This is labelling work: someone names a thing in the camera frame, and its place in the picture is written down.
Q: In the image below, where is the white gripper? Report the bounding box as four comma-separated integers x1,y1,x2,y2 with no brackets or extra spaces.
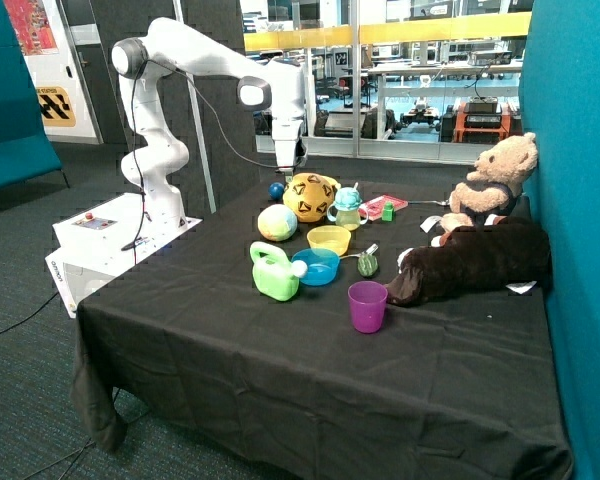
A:
271,117,307,183

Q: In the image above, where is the small blue ball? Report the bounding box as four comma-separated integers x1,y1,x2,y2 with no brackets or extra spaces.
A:
268,182,285,201

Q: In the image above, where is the pastel multicolour soft ball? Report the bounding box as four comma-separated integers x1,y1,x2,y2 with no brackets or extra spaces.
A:
257,204,298,242

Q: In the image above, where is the green toy watering can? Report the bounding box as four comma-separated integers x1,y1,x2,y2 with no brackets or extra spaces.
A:
250,241,308,302

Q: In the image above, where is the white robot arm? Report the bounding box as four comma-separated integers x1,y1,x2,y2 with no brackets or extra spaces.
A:
112,18,306,230

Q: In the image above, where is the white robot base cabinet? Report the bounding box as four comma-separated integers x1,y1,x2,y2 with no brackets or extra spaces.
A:
46,193,200,318

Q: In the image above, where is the large yellow black ball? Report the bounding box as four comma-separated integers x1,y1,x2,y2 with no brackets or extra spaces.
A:
283,173,336,223

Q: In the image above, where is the teal lid sippy cup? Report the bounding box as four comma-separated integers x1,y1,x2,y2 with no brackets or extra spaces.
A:
327,184,369,231

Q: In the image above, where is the yellow plastic bowl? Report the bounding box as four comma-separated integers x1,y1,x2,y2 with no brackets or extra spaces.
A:
306,225,351,256

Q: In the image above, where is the red pink book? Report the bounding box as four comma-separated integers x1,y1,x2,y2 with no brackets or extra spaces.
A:
358,194,409,221

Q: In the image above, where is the blue plastic bowl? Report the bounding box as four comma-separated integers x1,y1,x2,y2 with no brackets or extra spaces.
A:
292,248,340,286

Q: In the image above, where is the green toy block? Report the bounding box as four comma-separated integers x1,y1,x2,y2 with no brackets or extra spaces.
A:
381,201,395,222

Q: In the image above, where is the silver spoon near bowls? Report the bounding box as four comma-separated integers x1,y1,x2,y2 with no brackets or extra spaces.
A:
341,244,379,259

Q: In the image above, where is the green toy vegetable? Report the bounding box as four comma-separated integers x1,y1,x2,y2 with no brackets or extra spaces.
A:
357,253,379,278

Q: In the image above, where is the purple plastic cup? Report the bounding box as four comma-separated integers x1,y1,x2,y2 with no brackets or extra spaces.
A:
348,281,388,334

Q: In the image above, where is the silver spoon near bear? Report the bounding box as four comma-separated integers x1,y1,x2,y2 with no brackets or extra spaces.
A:
408,200,450,207

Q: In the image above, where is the black tablecloth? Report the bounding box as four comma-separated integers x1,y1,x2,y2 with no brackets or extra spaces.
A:
71,182,575,479

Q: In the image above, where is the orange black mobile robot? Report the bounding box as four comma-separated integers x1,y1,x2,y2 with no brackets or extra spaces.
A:
439,96,523,145

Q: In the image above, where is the beige teddy bear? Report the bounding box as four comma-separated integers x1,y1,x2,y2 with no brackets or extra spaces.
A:
439,132,539,233

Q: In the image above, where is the white lab table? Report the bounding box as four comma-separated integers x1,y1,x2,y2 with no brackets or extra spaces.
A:
367,59,523,138

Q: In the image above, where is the dark brown plush dog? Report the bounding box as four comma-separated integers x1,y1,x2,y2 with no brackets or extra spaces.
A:
386,216,551,306

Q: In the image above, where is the yellow black sign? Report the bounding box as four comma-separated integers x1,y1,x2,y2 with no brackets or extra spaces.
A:
36,86,76,128

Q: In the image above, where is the teal sofa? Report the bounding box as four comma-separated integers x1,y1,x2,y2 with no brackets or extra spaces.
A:
0,1,64,189

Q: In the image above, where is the teal partition panel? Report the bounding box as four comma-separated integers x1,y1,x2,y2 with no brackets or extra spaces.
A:
520,1,600,479

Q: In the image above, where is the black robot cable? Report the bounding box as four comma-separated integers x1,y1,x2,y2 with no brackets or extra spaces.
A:
119,54,301,266

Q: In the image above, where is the black floor cable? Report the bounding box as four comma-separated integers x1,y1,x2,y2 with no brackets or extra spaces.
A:
0,292,61,345

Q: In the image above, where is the red wall poster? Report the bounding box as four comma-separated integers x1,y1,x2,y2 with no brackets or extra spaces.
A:
3,0,59,56

